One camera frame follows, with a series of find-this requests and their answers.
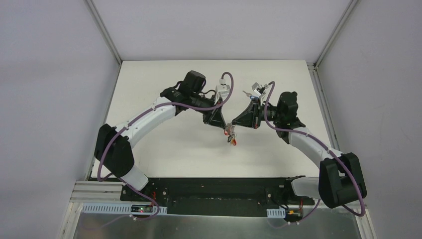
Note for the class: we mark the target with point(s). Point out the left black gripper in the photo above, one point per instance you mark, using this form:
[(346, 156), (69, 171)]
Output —
[(211, 110)]

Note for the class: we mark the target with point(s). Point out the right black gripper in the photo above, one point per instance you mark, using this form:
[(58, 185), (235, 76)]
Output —
[(256, 112)]

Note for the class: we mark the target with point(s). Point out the grey red keyring holder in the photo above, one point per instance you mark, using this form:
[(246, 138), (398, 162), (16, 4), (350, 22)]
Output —
[(230, 133)]

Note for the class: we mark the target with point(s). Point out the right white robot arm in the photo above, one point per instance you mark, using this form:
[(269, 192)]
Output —
[(340, 180)]

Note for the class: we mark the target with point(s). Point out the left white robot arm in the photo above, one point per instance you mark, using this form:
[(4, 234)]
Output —
[(114, 144)]

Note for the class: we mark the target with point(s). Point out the blue tag key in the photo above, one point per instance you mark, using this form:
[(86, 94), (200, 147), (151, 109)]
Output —
[(250, 96)]

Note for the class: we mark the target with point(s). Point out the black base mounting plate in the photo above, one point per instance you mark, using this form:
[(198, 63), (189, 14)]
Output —
[(235, 197)]

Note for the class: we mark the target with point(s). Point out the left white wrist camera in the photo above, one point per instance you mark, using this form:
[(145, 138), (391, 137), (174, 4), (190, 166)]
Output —
[(222, 90)]

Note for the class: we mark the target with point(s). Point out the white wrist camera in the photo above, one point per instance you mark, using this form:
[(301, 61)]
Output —
[(222, 90), (259, 91)]

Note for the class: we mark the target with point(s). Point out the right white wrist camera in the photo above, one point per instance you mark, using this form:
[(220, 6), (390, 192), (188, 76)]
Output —
[(259, 91)]

